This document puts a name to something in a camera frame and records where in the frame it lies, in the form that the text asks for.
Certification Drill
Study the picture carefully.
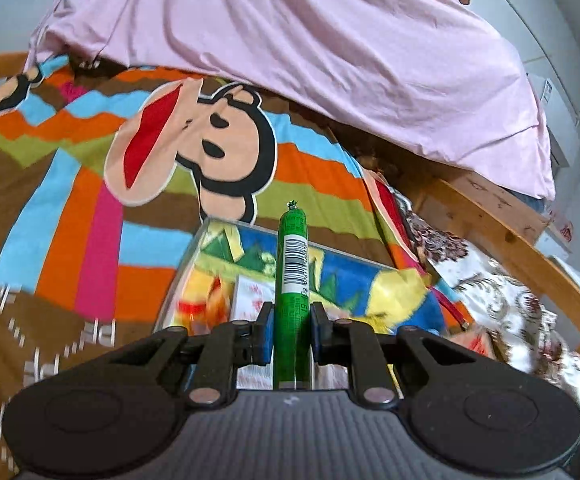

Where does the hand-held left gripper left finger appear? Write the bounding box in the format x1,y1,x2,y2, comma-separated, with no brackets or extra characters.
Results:
112,301,275,408

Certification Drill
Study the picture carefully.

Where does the wooden bed frame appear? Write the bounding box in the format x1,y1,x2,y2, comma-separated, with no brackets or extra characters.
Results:
0,52,580,362

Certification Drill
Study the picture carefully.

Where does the green sausage stick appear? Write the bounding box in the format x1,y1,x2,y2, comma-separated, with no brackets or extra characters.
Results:
272,200,313,392

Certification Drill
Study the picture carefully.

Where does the white snack packet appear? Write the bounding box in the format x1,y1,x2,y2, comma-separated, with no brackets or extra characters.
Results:
230,275,277,324

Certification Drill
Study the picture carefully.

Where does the white cabinet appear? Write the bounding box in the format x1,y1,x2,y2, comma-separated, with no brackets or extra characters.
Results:
470,0,580,173

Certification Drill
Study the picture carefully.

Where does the orange snack packet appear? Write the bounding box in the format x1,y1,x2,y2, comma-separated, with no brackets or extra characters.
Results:
180,267,233,334

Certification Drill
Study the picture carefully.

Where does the monkey printed blanket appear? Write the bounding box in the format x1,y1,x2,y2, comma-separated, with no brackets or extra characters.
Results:
0,52,471,480

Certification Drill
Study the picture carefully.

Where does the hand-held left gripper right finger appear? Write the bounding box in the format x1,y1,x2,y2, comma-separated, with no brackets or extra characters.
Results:
310,301,473,408

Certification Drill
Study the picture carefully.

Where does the floral quilt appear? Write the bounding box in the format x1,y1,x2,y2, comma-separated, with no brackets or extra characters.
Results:
400,200,580,437

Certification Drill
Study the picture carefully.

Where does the blue cloth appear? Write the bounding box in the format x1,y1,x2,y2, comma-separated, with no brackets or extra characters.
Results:
507,187,559,216

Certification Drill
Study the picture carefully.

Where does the dinosaur picture tray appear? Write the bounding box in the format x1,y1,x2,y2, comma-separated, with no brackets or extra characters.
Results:
157,217,466,394

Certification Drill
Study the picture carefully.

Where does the pink bed sheet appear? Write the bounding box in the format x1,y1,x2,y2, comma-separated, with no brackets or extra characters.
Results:
22,0,557,202

